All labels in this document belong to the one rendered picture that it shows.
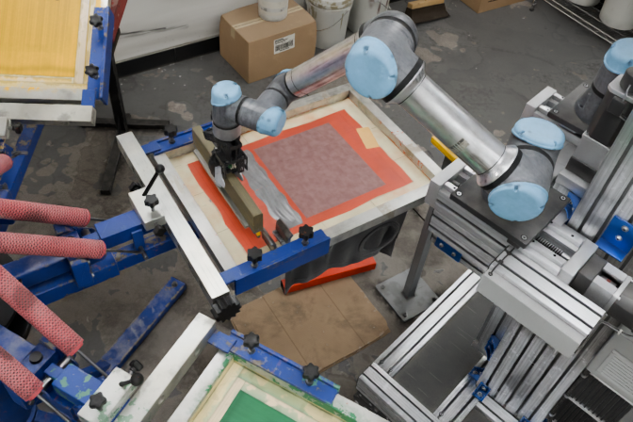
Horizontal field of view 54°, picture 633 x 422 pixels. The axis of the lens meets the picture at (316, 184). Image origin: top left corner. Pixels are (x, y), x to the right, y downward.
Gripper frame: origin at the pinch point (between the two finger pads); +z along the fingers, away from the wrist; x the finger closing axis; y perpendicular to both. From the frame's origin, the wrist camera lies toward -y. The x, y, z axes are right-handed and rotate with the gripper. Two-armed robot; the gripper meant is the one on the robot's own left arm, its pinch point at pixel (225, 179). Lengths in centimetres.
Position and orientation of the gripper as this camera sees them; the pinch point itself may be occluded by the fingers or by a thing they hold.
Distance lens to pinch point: 184.3
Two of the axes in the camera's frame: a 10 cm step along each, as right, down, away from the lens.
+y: 5.3, 6.4, -5.5
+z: -0.8, 6.9, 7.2
